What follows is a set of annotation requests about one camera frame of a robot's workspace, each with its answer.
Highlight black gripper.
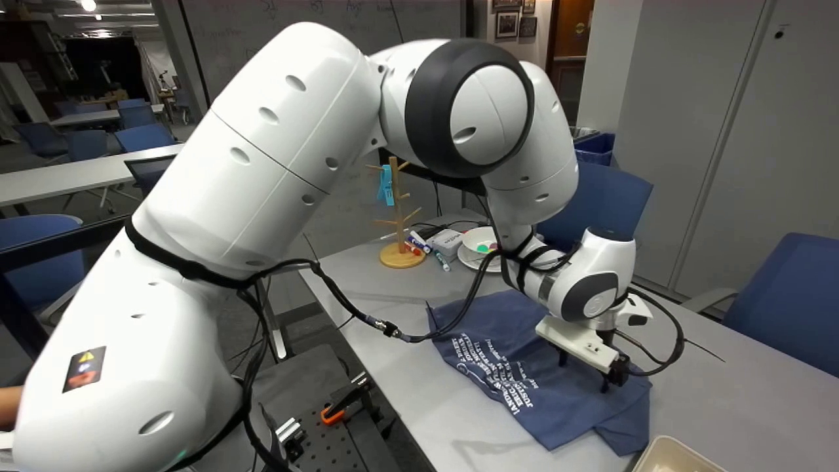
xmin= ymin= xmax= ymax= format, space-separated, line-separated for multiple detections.
xmin=555 ymin=347 xmax=633 ymax=394

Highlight blue printed t-shirt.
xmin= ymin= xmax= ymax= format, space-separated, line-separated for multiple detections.
xmin=423 ymin=289 xmax=654 ymax=460

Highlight beige plastic tray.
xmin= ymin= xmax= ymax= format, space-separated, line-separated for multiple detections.
xmin=627 ymin=432 xmax=729 ymax=472

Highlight white bowl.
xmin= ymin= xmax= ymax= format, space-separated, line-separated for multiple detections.
xmin=456 ymin=224 xmax=506 ymax=276

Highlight blue office chair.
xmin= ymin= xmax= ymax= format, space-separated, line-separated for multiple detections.
xmin=0 ymin=212 xmax=85 ymax=321
xmin=113 ymin=120 xmax=177 ymax=158
xmin=534 ymin=155 xmax=654 ymax=258
xmin=16 ymin=120 xmax=113 ymax=163
xmin=678 ymin=231 xmax=839 ymax=381

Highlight red white tube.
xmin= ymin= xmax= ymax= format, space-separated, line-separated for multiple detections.
xmin=404 ymin=227 xmax=438 ymax=262

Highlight wooden mug tree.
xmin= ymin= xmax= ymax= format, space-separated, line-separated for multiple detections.
xmin=374 ymin=155 xmax=433 ymax=273

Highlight blue trash bin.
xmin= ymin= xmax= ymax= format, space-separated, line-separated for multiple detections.
xmin=574 ymin=128 xmax=617 ymax=168

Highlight blue hanging item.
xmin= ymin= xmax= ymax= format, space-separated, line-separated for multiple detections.
xmin=374 ymin=165 xmax=399 ymax=209

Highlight white tall cabinet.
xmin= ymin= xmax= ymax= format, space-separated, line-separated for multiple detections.
xmin=610 ymin=0 xmax=839 ymax=298

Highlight silver metal fitting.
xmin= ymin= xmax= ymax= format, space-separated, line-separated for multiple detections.
xmin=271 ymin=414 xmax=309 ymax=450

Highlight brown wooden door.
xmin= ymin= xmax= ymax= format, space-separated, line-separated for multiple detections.
xmin=544 ymin=0 xmax=598 ymax=82

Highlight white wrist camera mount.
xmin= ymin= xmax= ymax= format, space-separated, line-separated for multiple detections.
xmin=532 ymin=311 xmax=624 ymax=369

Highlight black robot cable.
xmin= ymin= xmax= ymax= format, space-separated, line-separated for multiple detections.
xmin=125 ymin=218 xmax=690 ymax=381

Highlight orange handled bar clamp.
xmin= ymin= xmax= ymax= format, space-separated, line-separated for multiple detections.
xmin=313 ymin=372 xmax=374 ymax=429

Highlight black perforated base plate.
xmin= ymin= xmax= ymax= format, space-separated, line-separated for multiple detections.
xmin=245 ymin=344 xmax=409 ymax=472

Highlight framed wall pictures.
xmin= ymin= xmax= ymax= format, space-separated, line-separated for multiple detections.
xmin=489 ymin=0 xmax=540 ymax=43

